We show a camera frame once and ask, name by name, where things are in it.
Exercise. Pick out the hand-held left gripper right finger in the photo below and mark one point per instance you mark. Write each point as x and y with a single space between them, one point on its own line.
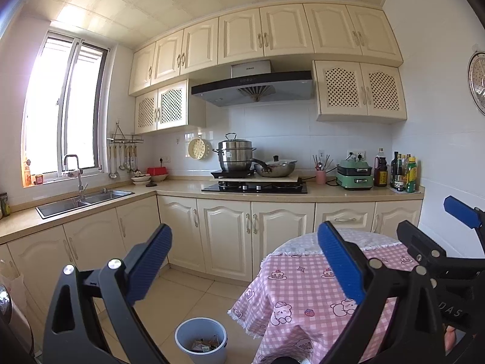
341 263

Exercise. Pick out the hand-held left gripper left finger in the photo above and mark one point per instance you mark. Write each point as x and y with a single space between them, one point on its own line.
149 263

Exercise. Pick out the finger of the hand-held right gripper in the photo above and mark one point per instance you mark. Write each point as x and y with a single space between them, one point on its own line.
420 244
460 210

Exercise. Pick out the pale blue waste bin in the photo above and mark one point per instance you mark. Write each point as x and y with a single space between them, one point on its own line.
185 343

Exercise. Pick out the heap of wrappers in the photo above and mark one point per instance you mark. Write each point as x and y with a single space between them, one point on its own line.
204 345

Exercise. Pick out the person's right hand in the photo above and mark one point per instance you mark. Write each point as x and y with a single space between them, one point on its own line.
449 339

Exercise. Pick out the white bottle tray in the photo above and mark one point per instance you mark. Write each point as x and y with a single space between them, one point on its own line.
418 194

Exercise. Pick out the pink checkered tablecloth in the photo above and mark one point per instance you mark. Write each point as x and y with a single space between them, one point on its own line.
295 292

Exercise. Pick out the green yellow bottle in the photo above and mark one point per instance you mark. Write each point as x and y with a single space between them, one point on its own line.
411 180

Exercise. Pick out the dark bottle white label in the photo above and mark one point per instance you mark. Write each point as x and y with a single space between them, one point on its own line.
401 182

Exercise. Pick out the clear condiment bottle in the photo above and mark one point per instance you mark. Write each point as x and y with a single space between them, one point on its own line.
406 161

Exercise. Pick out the dark glass bottle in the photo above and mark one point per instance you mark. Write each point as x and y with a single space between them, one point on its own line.
395 170

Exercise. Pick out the cream lower kitchen cabinets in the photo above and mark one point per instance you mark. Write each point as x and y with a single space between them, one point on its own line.
223 231

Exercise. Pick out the beige kitchen countertop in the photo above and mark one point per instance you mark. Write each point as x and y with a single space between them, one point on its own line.
178 187

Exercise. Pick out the steel double sink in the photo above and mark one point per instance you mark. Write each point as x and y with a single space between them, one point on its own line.
102 196

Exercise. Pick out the green electric cooker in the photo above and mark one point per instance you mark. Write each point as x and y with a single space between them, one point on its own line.
354 180

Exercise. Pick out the cream bowl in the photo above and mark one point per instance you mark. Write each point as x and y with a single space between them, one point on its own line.
159 178

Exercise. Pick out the pink utensil holder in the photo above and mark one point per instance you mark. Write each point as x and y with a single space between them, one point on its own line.
320 177

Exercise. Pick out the light wooden board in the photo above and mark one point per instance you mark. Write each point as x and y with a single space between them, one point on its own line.
288 179

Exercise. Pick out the pink utensil cup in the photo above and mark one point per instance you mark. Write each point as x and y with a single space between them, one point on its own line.
322 162

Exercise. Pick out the steel kitchen faucet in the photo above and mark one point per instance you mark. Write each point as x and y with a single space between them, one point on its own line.
80 185

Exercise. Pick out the row of hanging utensils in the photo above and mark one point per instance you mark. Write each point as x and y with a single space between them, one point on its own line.
121 159

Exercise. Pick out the black gas stove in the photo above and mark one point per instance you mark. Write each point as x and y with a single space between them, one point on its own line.
257 188

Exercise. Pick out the steel wok with lid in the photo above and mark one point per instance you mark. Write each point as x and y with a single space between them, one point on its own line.
274 168

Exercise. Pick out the black induction cooker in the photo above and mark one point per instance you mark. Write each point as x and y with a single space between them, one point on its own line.
227 174

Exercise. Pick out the pink dish cloth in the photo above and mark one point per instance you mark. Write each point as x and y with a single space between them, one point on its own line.
71 173

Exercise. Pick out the yellow round colander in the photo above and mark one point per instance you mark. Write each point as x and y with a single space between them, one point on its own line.
199 148

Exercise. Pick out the steel steamer pot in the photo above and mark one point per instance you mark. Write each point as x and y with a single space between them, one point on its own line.
235 157

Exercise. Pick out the white hanging plastic bag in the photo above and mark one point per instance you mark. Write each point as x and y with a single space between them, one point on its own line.
13 284

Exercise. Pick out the small orange jar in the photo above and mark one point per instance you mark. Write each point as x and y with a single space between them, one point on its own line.
38 180

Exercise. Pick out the orange sauce bottle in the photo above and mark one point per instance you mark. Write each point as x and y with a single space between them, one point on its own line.
27 174

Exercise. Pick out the silver round appliance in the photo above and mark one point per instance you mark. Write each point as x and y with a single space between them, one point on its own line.
13 330

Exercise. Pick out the dark glass jar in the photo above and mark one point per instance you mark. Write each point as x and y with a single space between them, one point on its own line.
3 206

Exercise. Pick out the cream lattice door cabinet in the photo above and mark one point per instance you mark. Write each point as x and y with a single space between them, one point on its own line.
170 108
341 89

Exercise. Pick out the sliding kitchen window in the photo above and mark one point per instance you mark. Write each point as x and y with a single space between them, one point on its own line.
68 113

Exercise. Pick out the black range hood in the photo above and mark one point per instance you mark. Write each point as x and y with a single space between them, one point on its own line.
257 85

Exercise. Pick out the cream upper cabinet row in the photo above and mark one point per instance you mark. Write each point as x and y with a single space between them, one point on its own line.
284 30

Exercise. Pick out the white single wall outlet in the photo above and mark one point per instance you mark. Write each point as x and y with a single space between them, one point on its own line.
162 159

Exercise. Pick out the white double wall outlet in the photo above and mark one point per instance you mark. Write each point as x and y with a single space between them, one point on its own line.
360 154

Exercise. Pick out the metal wall utensil rack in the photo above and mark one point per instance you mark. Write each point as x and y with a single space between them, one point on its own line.
125 138

